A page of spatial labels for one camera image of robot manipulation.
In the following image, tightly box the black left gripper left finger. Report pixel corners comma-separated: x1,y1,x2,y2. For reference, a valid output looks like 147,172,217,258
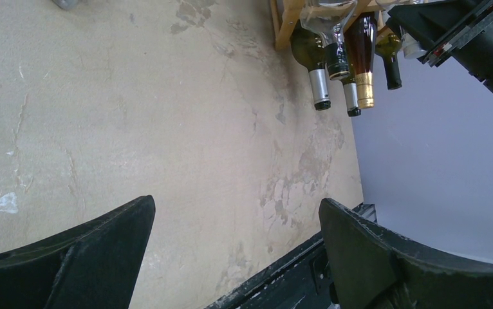
0,196,156,308

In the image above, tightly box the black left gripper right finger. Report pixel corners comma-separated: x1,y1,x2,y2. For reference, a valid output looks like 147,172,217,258
319,198,493,308

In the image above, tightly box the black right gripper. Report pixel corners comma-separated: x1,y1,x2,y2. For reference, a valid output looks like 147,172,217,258
386,1,493,81

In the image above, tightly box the green bottle cream label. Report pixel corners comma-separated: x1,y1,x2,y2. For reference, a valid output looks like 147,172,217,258
375,33,402,90

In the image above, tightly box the clear squat glass bottle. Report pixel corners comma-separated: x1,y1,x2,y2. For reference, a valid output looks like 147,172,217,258
300,0,357,80

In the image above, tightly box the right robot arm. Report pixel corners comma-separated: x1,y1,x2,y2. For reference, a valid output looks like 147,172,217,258
386,0,493,94

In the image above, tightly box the brown bottle gold neck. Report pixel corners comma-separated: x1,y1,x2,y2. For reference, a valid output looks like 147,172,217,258
345,12,378,109

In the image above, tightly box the wooden wine rack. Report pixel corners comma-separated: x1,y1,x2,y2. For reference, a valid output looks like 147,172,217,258
270,0,427,51

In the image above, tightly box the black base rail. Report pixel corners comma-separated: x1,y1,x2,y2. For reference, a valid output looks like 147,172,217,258
205,203,377,309

